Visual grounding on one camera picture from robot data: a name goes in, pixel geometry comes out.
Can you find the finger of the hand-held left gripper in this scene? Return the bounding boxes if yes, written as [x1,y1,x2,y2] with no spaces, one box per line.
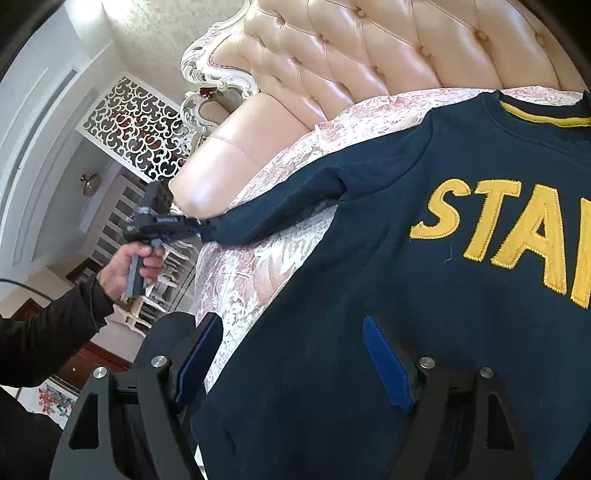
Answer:
[181,216,213,237]

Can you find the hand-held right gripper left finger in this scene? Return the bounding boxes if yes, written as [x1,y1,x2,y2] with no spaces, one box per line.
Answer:
[48,311,225,480]

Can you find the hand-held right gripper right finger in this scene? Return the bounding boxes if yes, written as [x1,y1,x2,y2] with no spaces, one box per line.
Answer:
[362,316,566,480]

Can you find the navy sweatshirt with yellow letters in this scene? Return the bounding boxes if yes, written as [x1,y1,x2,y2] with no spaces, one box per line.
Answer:
[191,90,591,480]

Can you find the person's left forearm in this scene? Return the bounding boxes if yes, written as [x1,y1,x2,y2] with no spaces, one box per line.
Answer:
[0,277,116,402]

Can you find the person's left hand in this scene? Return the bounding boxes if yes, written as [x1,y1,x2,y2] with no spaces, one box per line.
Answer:
[98,243,165,304]

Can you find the dark glass cabinet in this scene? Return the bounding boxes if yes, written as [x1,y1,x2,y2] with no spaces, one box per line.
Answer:
[91,165,182,278]

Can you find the white dining chairs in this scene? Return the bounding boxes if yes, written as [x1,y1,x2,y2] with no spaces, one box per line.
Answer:
[111,240,204,337]

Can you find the pink floral sofa blanket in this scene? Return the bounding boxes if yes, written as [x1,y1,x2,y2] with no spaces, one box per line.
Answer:
[194,88,587,407]

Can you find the white lattice screen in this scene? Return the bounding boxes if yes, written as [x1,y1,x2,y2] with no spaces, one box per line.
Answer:
[76,76,197,185]

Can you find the red wooden furniture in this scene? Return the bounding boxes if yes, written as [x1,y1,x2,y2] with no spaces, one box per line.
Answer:
[59,340,136,385]

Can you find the pink carved armchair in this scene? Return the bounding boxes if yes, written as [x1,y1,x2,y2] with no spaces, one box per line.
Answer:
[180,90,243,136]

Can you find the person's dark clothing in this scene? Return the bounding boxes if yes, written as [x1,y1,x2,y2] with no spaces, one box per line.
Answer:
[0,383,63,480]

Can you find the pink tufted leather sofa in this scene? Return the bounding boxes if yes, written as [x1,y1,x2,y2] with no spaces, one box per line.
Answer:
[168,0,578,222]

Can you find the black cable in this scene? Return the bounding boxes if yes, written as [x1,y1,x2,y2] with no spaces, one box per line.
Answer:
[0,278,47,291]

